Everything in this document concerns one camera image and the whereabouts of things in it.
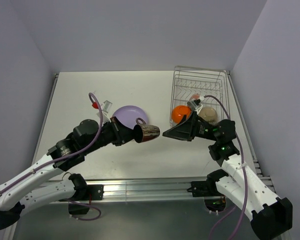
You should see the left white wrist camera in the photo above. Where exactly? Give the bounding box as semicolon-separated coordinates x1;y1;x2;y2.
92;100;113;119

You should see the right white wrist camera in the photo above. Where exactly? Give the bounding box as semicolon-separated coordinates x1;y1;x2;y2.
187;98;203;112

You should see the purple cable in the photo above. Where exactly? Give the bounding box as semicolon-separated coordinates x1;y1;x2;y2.
0;92;106;222
203;94;248;240

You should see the purple plastic plate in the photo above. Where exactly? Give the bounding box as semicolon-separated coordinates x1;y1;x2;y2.
112;105;149;129

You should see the aluminium mounting rail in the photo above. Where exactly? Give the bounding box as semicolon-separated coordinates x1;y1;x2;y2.
27;159;278;206

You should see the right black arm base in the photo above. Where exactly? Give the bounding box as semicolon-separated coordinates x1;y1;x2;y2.
186;180;227;214

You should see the dark brown mug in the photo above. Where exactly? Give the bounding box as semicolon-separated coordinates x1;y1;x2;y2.
133;117;160;143

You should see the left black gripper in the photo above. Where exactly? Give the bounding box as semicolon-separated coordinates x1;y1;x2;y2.
82;115;140;155

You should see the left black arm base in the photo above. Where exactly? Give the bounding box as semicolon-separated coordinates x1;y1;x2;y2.
68;184;104;217

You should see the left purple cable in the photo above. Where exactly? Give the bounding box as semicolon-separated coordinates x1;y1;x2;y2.
0;92;106;222

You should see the wire dish rack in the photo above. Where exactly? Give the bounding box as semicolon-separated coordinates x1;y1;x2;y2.
170;65;230;121

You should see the pink coffee mug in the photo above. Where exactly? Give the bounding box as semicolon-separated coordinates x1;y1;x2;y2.
189;93;200;101

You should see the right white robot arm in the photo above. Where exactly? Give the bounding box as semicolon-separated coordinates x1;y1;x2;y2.
162;112;293;240

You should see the beige ceramic bowl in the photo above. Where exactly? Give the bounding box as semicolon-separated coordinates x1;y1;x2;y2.
198;107;218;123

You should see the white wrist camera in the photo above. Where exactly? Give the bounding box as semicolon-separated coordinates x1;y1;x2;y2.
187;98;203;112
92;100;113;119

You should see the orange white bowl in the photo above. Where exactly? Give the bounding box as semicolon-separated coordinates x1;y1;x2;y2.
171;105;192;124

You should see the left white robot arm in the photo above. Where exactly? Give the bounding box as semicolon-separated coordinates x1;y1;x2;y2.
0;117;135;230

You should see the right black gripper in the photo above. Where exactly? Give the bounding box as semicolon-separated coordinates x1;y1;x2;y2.
162;110;220;142

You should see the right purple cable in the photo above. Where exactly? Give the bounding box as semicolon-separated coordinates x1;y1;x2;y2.
203;94;248;240

